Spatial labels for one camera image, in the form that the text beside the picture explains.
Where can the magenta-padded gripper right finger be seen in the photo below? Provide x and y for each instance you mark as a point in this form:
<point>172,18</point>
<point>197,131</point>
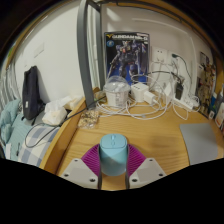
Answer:
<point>148,171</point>

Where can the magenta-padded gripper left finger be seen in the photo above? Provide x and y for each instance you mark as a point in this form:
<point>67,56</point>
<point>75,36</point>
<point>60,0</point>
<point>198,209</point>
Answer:
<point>78,171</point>

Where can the light blue computer mouse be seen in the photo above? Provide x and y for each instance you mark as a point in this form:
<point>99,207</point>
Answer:
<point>113,156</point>

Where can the grey mouse pad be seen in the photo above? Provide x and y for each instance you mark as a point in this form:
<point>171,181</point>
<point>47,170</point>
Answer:
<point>200,143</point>

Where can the blue white plaid bedding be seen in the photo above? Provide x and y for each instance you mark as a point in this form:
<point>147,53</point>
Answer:
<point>36,146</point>

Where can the clear snack bag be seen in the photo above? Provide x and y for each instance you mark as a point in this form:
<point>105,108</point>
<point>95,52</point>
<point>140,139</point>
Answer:
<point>88,119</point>

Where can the white tissue pack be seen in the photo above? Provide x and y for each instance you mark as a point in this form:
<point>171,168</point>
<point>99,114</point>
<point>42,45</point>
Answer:
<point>55,113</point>

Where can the white power adapter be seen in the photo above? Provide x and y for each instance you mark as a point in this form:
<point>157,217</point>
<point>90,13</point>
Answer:
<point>139,91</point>

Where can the teal blanket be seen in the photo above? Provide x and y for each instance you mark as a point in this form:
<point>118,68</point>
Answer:
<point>10,126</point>

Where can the clear domed plastic container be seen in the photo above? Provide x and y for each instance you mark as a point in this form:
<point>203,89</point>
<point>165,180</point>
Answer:
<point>116,91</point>

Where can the black backpack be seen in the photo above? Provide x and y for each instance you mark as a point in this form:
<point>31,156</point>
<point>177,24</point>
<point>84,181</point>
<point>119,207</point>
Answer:
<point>31,93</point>

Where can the colourful printed box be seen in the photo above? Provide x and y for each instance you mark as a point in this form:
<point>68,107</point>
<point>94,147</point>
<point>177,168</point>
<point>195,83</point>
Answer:
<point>206,83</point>

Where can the robot model kit box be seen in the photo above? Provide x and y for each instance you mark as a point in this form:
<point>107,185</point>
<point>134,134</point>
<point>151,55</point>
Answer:
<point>126,56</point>

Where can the white wall socket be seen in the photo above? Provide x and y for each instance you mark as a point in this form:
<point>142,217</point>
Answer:
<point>160,54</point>

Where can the grey metal desk frame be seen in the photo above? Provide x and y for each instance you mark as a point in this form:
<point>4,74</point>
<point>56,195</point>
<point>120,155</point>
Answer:
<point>85,50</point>

